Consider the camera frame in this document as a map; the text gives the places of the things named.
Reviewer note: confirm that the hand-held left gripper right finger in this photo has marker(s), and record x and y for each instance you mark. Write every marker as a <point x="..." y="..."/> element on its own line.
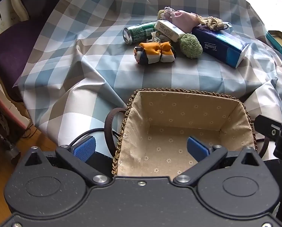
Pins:
<point x="197" y="150"/>

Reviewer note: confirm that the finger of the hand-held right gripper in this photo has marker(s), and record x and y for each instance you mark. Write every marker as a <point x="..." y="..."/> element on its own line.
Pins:
<point x="263" y="124"/>

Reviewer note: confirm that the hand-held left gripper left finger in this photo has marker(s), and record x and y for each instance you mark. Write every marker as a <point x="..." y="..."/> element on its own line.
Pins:
<point x="85" y="147"/>

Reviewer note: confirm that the woven basket with fabric lining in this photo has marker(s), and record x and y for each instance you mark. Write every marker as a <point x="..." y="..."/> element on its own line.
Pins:
<point x="169" y="113"/>

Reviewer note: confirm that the green crochet ball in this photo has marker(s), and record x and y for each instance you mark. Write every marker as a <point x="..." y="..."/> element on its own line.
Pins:
<point x="190" y="46"/>

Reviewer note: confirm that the orange white cloth bundle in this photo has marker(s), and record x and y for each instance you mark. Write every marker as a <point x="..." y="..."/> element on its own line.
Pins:
<point x="155" y="49"/>

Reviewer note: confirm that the beige crochet net bag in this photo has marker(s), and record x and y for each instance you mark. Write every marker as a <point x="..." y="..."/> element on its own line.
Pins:
<point x="211" y="21"/>

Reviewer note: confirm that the pink pouch with white ribbon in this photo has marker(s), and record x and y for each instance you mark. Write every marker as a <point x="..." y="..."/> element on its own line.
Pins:
<point x="183" y="19"/>

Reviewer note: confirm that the dark metal object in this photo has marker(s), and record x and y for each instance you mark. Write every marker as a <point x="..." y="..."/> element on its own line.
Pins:
<point x="8" y="149"/>

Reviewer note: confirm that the teal tin tray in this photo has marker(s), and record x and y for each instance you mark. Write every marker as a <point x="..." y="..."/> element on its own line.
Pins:
<point x="279" y="45"/>

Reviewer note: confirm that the blue beige checked tablecloth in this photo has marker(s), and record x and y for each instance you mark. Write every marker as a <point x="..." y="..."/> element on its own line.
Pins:
<point x="155" y="75"/>

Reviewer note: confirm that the red pole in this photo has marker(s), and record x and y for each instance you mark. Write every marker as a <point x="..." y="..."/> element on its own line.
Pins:
<point x="8" y="108"/>

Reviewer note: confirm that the blue tissue pack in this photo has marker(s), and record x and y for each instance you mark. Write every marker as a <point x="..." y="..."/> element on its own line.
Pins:
<point x="216" y="45"/>

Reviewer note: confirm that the purple upholstered chair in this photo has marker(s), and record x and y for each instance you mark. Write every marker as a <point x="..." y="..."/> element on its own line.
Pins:
<point x="13" y="49"/>

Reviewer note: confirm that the small white packet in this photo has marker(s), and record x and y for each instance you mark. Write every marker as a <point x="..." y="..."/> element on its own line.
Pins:
<point x="168" y="29"/>

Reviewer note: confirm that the green drink can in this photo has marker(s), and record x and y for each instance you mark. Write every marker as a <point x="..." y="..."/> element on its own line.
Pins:
<point x="137" y="32"/>

